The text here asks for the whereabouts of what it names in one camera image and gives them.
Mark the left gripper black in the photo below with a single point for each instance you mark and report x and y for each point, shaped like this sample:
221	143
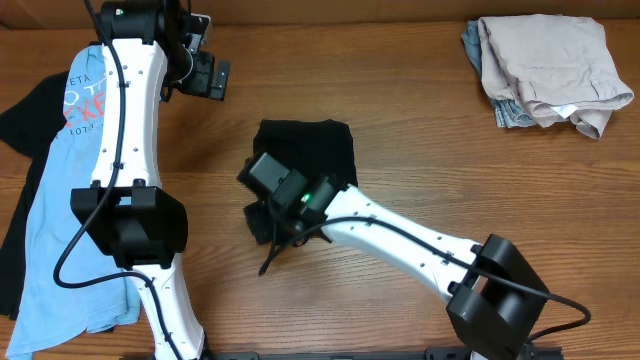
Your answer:
218	80

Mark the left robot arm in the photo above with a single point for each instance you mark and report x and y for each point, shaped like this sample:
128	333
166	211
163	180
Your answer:
150	50

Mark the beige folded shorts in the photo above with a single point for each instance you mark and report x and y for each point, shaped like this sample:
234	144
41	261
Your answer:
556	68

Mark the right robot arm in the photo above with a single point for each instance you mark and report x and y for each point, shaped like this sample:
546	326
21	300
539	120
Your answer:
493	296

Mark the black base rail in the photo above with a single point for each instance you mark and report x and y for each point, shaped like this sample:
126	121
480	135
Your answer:
436	353

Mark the folded blue jeans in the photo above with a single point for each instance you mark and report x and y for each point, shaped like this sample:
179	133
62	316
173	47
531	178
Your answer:
507	113

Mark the light blue t-shirt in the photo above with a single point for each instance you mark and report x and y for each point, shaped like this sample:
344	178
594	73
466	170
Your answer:
50	315

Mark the black t-shirt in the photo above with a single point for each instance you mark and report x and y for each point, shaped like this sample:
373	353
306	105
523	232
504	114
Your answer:
59	125
310	145

